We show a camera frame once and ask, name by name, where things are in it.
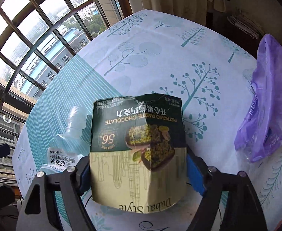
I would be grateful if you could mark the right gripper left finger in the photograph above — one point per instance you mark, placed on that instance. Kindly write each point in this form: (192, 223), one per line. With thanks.
(74, 182)

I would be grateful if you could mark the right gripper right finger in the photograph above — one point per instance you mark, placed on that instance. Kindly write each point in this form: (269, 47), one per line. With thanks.
(210, 185)

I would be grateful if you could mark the clear plastic bottle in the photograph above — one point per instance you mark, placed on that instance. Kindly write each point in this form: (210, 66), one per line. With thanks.
(67, 149)

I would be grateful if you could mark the green chocolate box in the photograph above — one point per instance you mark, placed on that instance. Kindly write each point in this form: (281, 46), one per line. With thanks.
(138, 153)

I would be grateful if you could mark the purple plastic bag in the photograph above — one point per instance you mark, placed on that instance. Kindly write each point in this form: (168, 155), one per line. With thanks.
(260, 133)

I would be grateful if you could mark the window metal grille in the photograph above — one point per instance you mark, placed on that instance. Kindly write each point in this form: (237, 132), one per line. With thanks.
(37, 39)

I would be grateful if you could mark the tree print tablecloth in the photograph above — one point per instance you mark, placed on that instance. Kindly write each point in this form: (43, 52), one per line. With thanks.
(156, 52)

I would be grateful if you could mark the stack of books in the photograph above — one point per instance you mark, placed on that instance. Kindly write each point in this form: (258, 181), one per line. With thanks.
(240, 20)

